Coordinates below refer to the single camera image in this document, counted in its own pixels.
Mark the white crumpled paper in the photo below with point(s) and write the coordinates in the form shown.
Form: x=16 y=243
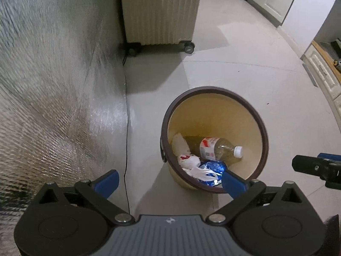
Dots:
x=179 y=144

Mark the white plastic bag red print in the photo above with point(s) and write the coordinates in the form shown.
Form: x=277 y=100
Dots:
x=193 y=162

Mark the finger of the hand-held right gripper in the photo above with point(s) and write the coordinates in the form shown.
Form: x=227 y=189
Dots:
x=309 y=165
x=330 y=156

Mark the yellow trash bin brown rim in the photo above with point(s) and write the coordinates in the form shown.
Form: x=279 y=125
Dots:
x=213 y=89

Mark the white oil radiator on wheels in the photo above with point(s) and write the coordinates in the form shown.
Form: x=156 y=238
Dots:
x=159 y=13

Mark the white cabinet doors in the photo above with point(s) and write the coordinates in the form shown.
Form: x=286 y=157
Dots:
x=271 y=0

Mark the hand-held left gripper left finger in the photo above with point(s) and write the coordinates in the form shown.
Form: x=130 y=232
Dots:
x=108 y=183

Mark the blue wrapper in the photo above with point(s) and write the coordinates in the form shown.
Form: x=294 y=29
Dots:
x=215 y=166

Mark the silver foil mat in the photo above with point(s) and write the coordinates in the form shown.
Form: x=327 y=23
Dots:
x=53 y=85

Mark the clear plastic bottle red label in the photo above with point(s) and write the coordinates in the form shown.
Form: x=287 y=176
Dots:
x=215 y=149

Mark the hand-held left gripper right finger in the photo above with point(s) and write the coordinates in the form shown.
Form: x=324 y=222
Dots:
x=234 y=184

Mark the low white cabinet wooden top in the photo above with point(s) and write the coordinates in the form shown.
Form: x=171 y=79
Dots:
x=322 y=69

